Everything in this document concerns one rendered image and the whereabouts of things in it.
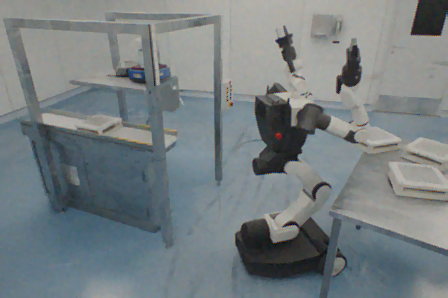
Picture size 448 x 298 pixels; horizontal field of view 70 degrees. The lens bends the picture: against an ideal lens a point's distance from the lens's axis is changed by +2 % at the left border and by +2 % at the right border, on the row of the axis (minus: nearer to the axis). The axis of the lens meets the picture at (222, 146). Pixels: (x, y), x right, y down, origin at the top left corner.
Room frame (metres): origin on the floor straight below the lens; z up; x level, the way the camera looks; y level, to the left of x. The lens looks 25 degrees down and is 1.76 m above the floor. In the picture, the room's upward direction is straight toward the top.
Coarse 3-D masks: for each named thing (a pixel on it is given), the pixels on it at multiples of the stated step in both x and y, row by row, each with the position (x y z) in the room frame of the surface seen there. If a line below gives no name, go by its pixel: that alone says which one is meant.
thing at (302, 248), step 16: (256, 224) 1.72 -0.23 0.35; (304, 224) 1.93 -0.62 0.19; (240, 240) 1.75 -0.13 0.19; (256, 240) 1.66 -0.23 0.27; (288, 240) 1.78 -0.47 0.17; (304, 240) 1.78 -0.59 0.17; (320, 240) 1.73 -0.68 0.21; (256, 256) 1.62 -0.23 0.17; (272, 256) 1.62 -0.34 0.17; (288, 256) 1.62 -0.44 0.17; (304, 256) 1.62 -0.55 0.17; (320, 256) 1.64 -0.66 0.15; (256, 272) 1.57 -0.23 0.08; (272, 272) 1.57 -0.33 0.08; (288, 272) 1.57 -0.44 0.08; (304, 272) 1.61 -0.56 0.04
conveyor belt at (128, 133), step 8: (48, 120) 2.51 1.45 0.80; (56, 120) 2.51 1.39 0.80; (64, 120) 2.51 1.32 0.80; (72, 120) 2.51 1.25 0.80; (80, 120) 2.52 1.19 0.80; (120, 128) 2.34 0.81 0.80; (128, 128) 2.34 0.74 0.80; (120, 136) 2.18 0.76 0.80; (128, 136) 2.18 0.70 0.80; (136, 136) 2.18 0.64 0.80; (144, 136) 2.18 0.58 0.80; (168, 136) 2.18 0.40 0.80; (128, 144) 2.05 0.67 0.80; (168, 144) 2.08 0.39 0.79
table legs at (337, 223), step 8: (336, 224) 1.25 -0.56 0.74; (336, 232) 1.24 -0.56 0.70; (336, 240) 1.24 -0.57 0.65; (328, 248) 1.26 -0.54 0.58; (336, 248) 1.25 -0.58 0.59; (328, 256) 1.25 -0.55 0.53; (328, 264) 1.25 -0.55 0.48; (328, 272) 1.25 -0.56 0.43; (328, 280) 1.24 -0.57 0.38; (328, 288) 1.24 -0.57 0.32; (320, 296) 1.26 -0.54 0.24
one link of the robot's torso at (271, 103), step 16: (256, 96) 1.82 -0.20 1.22; (272, 96) 1.82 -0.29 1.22; (288, 96) 1.82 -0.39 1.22; (256, 112) 1.81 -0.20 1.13; (272, 112) 1.65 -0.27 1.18; (288, 112) 1.65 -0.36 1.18; (272, 128) 1.66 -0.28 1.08; (288, 128) 1.66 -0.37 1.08; (272, 144) 1.66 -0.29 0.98; (288, 144) 1.68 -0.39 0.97
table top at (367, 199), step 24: (360, 168) 1.65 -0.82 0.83; (384, 168) 1.66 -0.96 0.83; (360, 192) 1.40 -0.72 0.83; (384, 192) 1.40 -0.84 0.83; (336, 216) 1.23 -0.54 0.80; (360, 216) 1.20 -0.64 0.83; (384, 216) 1.20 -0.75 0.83; (408, 216) 1.20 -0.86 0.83; (432, 216) 1.21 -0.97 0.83; (408, 240) 1.07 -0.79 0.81; (432, 240) 1.05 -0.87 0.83
